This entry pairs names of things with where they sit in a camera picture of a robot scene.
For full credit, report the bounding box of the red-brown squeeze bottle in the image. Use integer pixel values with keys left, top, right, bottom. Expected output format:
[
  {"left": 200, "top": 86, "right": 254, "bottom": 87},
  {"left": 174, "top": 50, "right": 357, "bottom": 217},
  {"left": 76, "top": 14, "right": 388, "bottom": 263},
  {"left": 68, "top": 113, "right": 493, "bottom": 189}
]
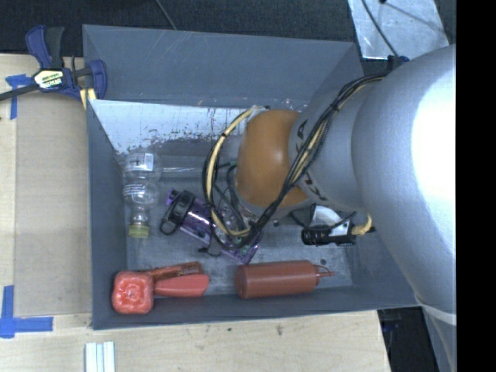
[{"left": 233, "top": 259, "right": 336, "bottom": 300}]

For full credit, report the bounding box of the clear plastic bottle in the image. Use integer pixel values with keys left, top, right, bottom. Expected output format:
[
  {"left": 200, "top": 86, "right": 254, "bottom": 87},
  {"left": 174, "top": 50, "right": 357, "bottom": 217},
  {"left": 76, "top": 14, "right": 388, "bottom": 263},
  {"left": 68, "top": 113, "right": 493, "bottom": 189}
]
[{"left": 122, "top": 149, "right": 164, "bottom": 240}]

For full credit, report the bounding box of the red toy pepper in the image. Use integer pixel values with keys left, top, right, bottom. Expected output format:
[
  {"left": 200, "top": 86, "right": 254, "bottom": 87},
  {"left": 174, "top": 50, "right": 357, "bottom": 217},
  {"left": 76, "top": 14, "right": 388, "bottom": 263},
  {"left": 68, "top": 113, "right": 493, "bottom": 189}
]
[{"left": 111, "top": 270, "right": 156, "bottom": 315}]

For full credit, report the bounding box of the grey metal bin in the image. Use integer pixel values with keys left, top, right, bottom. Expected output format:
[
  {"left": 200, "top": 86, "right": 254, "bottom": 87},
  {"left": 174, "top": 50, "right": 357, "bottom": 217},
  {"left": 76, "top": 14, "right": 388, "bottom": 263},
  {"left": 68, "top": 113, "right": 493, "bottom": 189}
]
[{"left": 81, "top": 24, "right": 423, "bottom": 331}]

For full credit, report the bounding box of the pale wood board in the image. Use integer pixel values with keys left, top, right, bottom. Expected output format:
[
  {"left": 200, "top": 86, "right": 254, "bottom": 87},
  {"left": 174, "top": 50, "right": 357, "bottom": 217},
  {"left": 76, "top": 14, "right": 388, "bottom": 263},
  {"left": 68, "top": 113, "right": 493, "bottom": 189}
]
[{"left": 14, "top": 90, "right": 95, "bottom": 318}]

